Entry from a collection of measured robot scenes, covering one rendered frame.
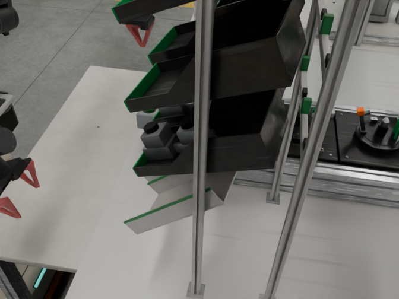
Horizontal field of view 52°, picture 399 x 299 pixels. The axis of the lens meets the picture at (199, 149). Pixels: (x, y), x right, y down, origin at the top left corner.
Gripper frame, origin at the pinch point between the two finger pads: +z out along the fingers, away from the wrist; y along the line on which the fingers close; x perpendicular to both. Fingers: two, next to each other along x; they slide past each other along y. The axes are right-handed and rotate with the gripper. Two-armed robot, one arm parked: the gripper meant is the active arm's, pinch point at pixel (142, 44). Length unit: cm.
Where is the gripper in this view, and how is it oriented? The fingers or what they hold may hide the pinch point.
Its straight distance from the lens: 113.6
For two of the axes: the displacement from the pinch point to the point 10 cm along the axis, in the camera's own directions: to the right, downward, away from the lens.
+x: -9.8, -1.3, 1.2
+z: -0.1, 7.3, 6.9
